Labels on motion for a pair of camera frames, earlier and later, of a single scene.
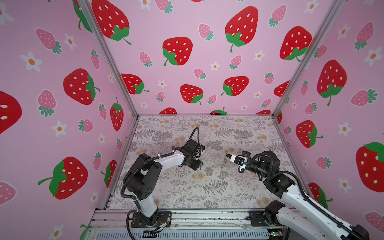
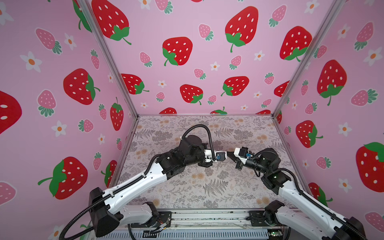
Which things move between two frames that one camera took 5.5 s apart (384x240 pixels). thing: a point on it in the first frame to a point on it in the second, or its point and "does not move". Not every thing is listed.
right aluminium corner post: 338,6 does not move
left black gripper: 195,166 to 204,164
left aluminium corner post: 110,56 does not move
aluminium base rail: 112,224 does not move
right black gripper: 248,154 to 239,165
